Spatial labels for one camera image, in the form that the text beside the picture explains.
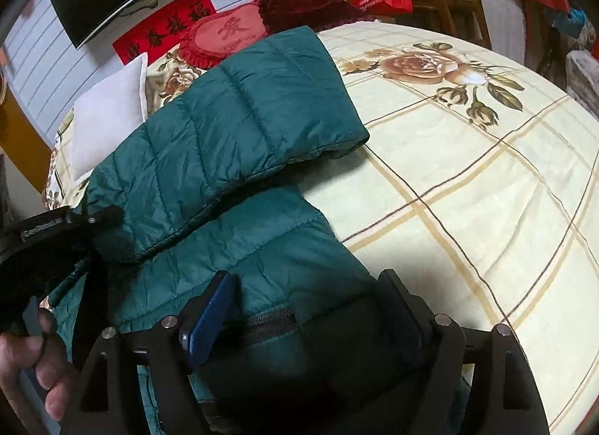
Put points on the red calligraphy banner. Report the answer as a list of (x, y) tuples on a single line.
[(158, 33)]

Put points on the white square pillow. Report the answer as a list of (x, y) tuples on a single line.
[(106, 114)]

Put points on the dark red velvet cushion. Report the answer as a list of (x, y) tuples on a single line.
[(282, 15)]

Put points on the person left hand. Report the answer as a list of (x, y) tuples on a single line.
[(46, 356)]

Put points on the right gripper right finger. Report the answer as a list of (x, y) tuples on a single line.
[(408, 313)]

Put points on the floral cream bed sheet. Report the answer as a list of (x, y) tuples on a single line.
[(479, 186)]

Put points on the dark green puffer jacket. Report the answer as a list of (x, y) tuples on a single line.
[(204, 185)]

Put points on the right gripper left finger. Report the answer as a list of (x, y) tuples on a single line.
[(203, 317)]

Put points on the red heart cushion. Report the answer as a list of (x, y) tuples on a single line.
[(212, 39)]

